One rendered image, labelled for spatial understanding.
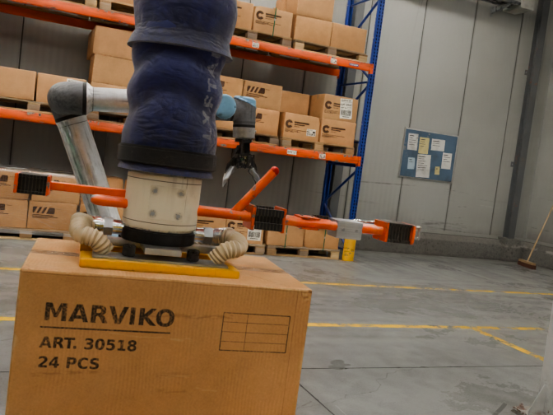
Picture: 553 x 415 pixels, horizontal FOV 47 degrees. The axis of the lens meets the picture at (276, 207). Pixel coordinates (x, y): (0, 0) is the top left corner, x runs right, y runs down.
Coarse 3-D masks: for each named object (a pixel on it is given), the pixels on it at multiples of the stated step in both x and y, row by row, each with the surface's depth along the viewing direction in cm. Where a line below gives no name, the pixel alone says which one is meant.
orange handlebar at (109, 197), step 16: (80, 192) 167; (96, 192) 168; (112, 192) 170; (208, 208) 149; (224, 208) 155; (288, 224) 155; (304, 224) 156; (320, 224) 157; (336, 224) 159; (368, 224) 166
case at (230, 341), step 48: (48, 240) 158; (48, 288) 125; (96, 288) 127; (144, 288) 130; (192, 288) 133; (240, 288) 135; (288, 288) 139; (48, 336) 126; (96, 336) 128; (144, 336) 131; (192, 336) 134; (240, 336) 137; (288, 336) 140; (48, 384) 127; (96, 384) 129; (144, 384) 132; (192, 384) 135; (240, 384) 138; (288, 384) 141
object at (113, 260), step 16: (80, 256) 134; (96, 256) 133; (112, 256) 135; (128, 256) 137; (144, 256) 140; (160, 256) 143; (192, 256) 141; (144, 272) 135; (160, 272) 136; (176, 272) 137; (192, 272) 138; (208, 272) 139; (224, 272) 140
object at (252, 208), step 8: (248, 208) 155; (256, 208) 158; (264, 208) 151; (272, 208) 161; (280, 208) 156; (256, 216) 151; (264, 216) 151; (272, 216) 152; (280, 216) 152; (248, 224) 154; (256, 224) 151; (264, 224) 151; (272, 224) 152; (280, 224) 153; (280, 232) 154
